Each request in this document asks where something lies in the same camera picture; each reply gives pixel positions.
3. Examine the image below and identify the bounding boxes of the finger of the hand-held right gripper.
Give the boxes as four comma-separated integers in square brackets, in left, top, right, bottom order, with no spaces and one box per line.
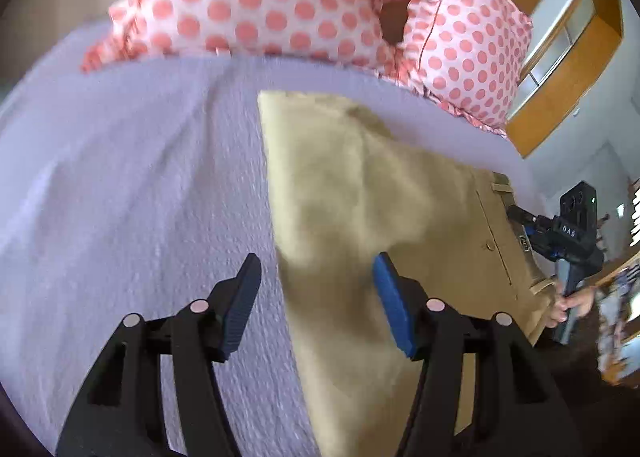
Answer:
[507,205,539,238]

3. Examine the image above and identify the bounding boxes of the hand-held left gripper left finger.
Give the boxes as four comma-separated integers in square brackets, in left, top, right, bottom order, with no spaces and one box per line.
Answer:
[55,253,263,457]

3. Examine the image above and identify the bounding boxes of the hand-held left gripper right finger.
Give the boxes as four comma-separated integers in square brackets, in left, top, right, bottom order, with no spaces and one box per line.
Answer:
[373,252,584,457]

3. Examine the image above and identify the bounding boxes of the beige pants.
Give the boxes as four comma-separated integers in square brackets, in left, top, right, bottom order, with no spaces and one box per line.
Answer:
[257,90,560,457]

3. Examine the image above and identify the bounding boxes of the person's right hand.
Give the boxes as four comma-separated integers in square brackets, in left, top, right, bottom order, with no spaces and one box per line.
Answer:
[545,275,600,329]

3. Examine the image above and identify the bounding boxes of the patterned clothing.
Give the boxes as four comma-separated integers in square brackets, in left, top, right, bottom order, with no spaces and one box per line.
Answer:
[597,257,640,384]

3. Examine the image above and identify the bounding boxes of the lavender bed sheet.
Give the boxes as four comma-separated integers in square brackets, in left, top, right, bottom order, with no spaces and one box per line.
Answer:
[0,21,551,457]

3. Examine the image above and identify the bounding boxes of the wooden cabinet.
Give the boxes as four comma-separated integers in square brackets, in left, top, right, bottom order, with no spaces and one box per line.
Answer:
[503,0,626,158]

